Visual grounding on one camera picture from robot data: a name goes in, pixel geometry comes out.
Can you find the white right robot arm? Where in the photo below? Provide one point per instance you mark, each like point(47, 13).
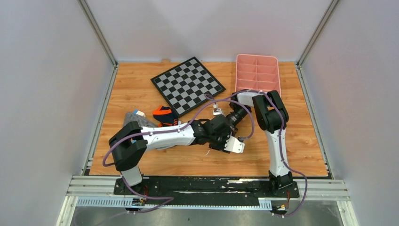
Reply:
point(272, 118)

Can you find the black white checkerboard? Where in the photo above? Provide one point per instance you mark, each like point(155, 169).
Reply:
point(183, 86)

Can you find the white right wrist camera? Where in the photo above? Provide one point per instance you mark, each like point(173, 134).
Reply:
point(217, 110)

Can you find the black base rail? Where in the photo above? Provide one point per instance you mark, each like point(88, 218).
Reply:
point(209, 190)

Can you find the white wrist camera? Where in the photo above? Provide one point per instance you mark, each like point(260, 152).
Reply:
point(217, 110)
point(232, 144)

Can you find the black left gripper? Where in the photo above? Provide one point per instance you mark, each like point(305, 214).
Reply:
point(226, 134)

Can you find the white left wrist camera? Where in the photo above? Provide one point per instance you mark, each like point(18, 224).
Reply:
point(232, 144)

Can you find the pink compartment tray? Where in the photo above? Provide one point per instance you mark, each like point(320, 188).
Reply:
point(257, 72)

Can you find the grey striped underwear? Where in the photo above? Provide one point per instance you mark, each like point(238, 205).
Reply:
point(149, 124)

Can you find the white slotted cable duct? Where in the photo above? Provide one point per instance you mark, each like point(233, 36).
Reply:
point(131, 202)

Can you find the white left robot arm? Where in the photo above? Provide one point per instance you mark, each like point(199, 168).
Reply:
point(132, 141)

